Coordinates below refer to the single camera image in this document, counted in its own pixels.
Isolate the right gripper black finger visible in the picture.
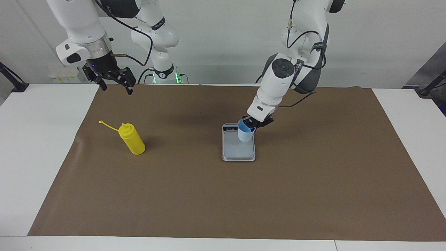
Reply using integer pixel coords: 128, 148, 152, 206
113, 67, 136, 95
83, 65, 107, 92

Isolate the light blue plastic cup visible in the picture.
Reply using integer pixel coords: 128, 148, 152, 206
238, 120, 256, 142

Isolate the yellow squeeze bottle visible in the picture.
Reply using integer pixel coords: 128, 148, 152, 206
99, 120, 146, 155

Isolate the silver digital kitchen scale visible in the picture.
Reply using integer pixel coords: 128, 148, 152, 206
222, 123, 256, 162

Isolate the white power strip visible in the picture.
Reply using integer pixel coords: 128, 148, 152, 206
48, 66, 81, 83

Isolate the brown paper table mat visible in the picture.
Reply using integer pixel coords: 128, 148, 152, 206
27, 84, 446, 242

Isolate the black clamp stand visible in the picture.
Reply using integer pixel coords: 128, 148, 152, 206
415, 70, 446, 97
0, 62, 29, 93

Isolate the black right base cable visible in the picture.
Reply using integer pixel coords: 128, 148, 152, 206
139, 67, 155, 84

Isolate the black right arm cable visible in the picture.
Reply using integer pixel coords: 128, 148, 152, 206
94, 0, 154, 67

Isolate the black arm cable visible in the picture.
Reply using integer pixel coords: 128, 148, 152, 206
94, 0, 154, 67
278, 0, 328, 108

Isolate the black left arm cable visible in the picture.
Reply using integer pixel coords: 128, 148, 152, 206
278, 0, 328, 108

